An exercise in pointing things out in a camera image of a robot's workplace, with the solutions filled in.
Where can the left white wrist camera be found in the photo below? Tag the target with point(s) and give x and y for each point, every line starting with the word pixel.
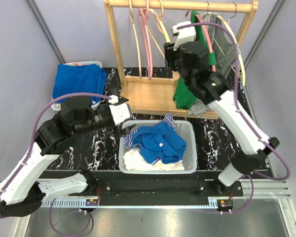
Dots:
pixel 120 110

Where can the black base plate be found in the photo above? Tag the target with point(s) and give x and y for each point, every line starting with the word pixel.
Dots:
pixel 116 188

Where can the empty beige hanger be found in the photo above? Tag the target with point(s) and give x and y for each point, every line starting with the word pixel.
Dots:
pixel 135 37

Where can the white crumpled garments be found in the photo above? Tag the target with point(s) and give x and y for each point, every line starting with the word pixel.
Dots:
pixel 134 161

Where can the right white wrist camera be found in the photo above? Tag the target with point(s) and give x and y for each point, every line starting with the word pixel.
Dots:
pixel 183 35

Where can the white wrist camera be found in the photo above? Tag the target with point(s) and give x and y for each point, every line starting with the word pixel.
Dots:
pixel 120 110
pixel 183 35

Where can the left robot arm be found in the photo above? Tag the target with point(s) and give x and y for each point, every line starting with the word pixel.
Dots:
pixel 21 192

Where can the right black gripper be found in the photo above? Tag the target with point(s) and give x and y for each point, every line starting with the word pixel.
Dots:
pixel 170 54

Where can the small grey basket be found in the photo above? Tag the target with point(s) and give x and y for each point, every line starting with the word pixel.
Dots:
pixel 57 106

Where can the wooden clothes rack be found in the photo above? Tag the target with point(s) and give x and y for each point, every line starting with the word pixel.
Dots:
pixel 154 96

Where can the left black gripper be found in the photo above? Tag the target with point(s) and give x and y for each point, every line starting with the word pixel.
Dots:
pixel 123 131

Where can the pink hanger with green top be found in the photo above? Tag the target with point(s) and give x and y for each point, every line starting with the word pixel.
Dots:
pixel 203 36

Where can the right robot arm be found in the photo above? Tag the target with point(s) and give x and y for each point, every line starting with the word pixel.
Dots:
pixel 214 91

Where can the grey plastic laundry basket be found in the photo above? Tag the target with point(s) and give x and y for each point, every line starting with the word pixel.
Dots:
pixel 185 130

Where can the cream hanger with grey top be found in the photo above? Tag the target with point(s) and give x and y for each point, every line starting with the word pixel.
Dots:
pixel 241 73

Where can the blue folded cloth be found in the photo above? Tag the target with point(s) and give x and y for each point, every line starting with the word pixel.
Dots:
pixel 75 79

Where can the black marble pattern mat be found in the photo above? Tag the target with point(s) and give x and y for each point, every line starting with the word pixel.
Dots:
pixel 98 150

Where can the green tank top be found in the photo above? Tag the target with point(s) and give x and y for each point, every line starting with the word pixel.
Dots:
pixel 183 97

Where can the cream wooden hanger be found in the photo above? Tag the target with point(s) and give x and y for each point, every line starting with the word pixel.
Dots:
pixel 160 25

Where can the blue white striped tank top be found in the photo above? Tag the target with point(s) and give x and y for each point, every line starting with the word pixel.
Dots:
pixel 127 139

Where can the grey tank top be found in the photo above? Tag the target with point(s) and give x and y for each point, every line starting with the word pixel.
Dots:
pixel 222 47

